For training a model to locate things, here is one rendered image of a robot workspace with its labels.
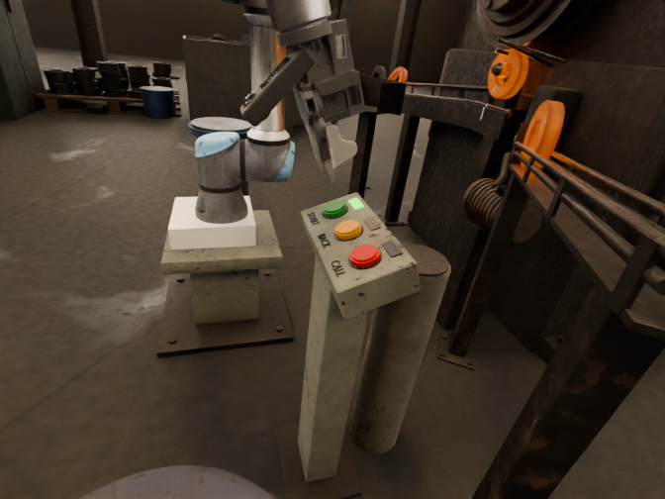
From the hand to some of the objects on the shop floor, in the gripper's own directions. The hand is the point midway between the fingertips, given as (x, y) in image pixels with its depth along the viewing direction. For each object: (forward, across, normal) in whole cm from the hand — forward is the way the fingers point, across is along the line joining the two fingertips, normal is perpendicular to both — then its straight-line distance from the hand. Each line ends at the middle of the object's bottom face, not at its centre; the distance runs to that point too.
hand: (326, 175), depth 57 cm
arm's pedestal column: (+57, +51, +38) cm, 85 cm away
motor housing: (+84, +28, -36) cm, 95 cm away
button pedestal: (+63, -7, +20) cm, 67 cm away
